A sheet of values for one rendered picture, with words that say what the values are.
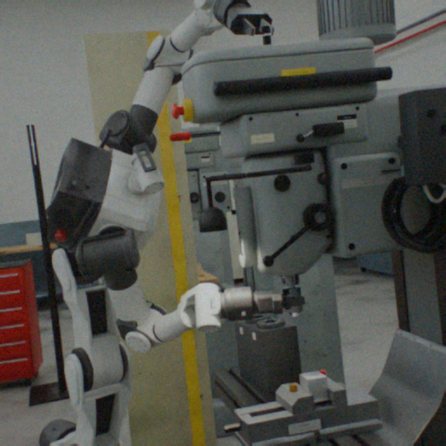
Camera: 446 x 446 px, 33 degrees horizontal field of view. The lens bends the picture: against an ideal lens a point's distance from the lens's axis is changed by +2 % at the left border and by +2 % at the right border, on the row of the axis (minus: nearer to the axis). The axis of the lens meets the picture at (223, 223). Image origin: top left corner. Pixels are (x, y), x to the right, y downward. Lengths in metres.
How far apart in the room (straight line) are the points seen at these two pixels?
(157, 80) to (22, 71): 8.71
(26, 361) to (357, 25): 4.97
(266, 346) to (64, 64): 9.03
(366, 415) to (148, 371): 1.92
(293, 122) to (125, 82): 1.88
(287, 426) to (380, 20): 1.04
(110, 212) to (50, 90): 8.94
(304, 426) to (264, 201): 0.56
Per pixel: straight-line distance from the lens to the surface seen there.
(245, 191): 1.92
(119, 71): 3.65
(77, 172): 2.09
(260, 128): 1.83
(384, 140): 1.96
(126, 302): 2.08
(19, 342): 6.43
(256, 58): 1.84
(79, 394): 2.44
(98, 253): 1.99
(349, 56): 1.92
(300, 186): 1.88
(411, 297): 2.20
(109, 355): 2.43
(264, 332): 2.26
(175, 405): 3.79
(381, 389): 2.27
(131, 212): 2.08
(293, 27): 11.77
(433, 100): 1.73
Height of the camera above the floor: 1.59
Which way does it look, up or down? 4 degrees down
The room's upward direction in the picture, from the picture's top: 6 degrees counter-clockwise
